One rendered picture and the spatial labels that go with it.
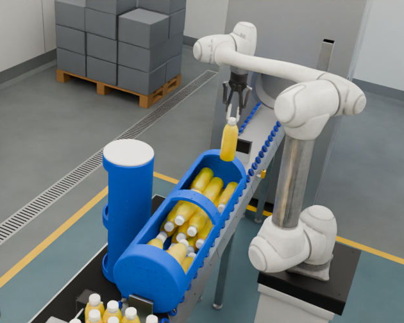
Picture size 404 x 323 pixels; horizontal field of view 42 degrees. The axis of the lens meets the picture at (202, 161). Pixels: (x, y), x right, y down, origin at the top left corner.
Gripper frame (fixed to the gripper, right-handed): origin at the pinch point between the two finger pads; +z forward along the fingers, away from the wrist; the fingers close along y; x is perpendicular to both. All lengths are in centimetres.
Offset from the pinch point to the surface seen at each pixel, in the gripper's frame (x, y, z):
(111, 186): -2, 63, 62
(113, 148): -14, 68, 46
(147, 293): 76, 5, 45
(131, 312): 91, 4, 40
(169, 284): 76, -4, 37
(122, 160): -6, 58, 46
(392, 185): -236, -102, 150
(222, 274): -24, -2, 120
